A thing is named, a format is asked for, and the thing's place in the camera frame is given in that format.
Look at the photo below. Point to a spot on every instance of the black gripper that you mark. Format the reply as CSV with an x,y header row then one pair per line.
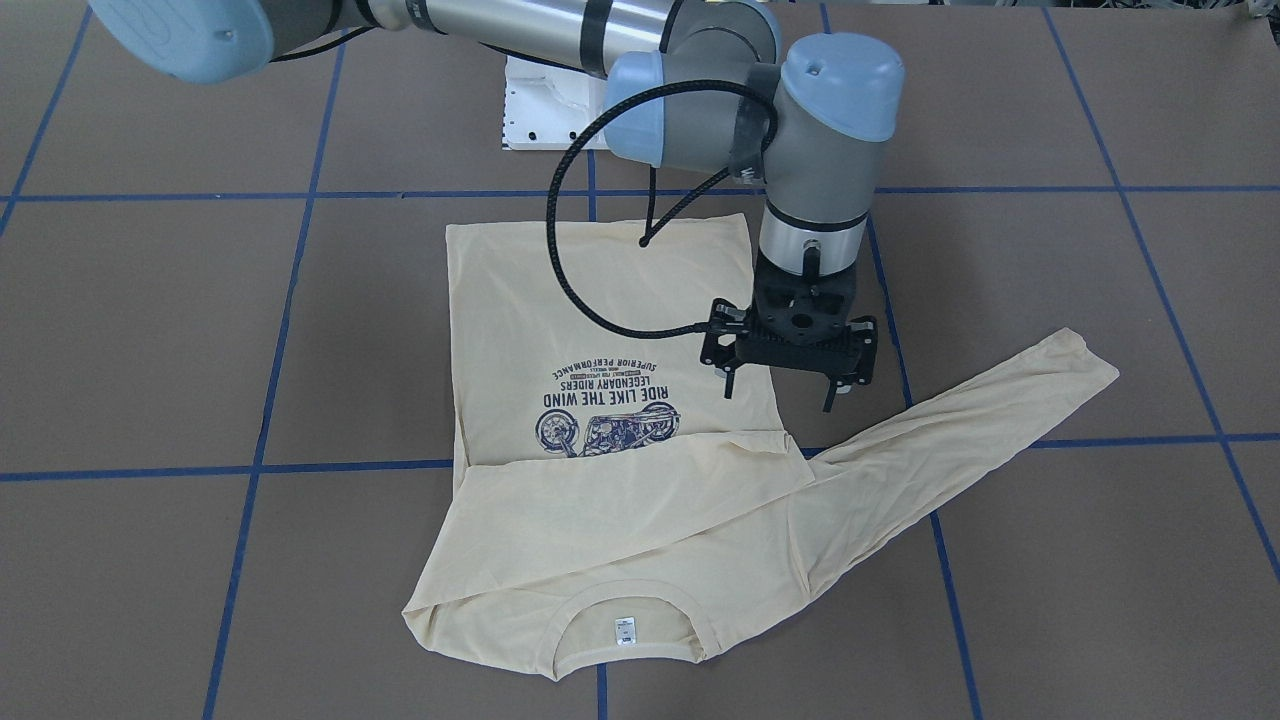
x,y
722,350

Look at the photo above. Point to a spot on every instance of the beige long-sleeve printed shirt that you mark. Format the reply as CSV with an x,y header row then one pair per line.
x,y
611,504

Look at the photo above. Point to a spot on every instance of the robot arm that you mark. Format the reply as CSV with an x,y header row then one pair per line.
x,y
689,85

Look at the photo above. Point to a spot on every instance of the brown table mat blue grid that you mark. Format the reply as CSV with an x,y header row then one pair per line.
x,y
227,417

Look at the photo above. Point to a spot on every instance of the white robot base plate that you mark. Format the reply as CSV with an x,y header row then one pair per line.
x,y
546,108

